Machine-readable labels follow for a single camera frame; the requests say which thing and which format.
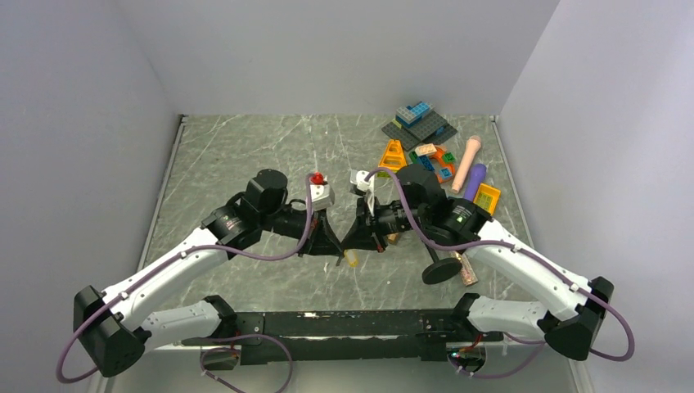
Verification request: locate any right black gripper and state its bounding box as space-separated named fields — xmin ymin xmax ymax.
xmin=340 ymin=193 xmax=429 ymax=253

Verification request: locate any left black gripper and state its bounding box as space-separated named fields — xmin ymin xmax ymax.
xmin=260 ymin=205 xmax=345 ymax=257

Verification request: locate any yellow key tag with keyring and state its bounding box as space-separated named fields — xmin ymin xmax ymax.
xmin=344 ymin=249 xmax=359 ymax=268

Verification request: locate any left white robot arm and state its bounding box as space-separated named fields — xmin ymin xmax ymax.
xmin=73 ymin=169 xmax=343 ymax=377

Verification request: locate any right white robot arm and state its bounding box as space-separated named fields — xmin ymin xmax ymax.
xmin=342 ymin=165 xmax=614 ymax=361

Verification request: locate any gold toy microphone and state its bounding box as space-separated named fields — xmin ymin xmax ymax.
xmin=386 ymin=233 xmax=401 ymax=245

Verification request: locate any orange triangular toy block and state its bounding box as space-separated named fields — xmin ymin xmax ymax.
xmin=379 ymin=139 xmax=408 ymax=173

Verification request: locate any black microphone stand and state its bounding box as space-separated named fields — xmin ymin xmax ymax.
xmin=421 ymin=246 xmax=462 ymax=285

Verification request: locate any glitter filled tube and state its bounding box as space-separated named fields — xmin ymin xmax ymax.
xmin=450 ymin=251 xmax=479 ymax=287

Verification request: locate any blue grey lego stack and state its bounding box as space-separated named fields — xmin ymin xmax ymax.
xmin=394 ymin=102 xmax=435 ymax=128

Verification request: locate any dark grey lego baseplate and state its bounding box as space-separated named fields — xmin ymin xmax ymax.
xmin=381 ymin=111 xmax=458 ymax=151

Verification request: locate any yellow window toy block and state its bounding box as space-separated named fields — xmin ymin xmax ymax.
xmin=473 ymin=183 xmax=501 ymax=215

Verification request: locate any purple toy microphone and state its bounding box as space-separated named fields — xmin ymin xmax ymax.
xmin=463 ymin=163 xmax=487 ymax=201

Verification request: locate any pink toy microphone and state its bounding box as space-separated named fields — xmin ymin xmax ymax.
xmin=451 ymin=135 xmax=482 ymax=193

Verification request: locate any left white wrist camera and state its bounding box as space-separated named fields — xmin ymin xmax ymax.
xmin=309 ymin=172 xmax=336 ymax=212

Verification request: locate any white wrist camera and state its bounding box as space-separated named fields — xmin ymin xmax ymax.
xmin=309 ymin=172 xmax=336 ymax=212
xmin=349 ymin=169 xmax=376 ymax=216

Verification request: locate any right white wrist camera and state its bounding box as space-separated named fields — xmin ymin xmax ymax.
xmin=349 ymin=169 xmax=376 ymax=216

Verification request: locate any orange ring toy with bricks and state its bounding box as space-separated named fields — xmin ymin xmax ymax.
xmin=408 ymin=143 xmax=457 ymax=183

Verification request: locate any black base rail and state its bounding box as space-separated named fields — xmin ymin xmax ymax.
xmin=189 ymin=295 xmax=516 ymax=365

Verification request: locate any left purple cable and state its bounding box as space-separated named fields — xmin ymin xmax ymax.
xmin=55 ymin=174 xmax=318 ymax=385

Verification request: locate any purple cable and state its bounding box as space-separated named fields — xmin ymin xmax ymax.
xmin=364 ymin=166 xmax=635 ymax=363
xmin=55 ymin=174 xmax=318 ymax=385

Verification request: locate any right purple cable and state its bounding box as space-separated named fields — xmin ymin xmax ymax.
xmin=364 ymin=166 xmax=635 ymax=363

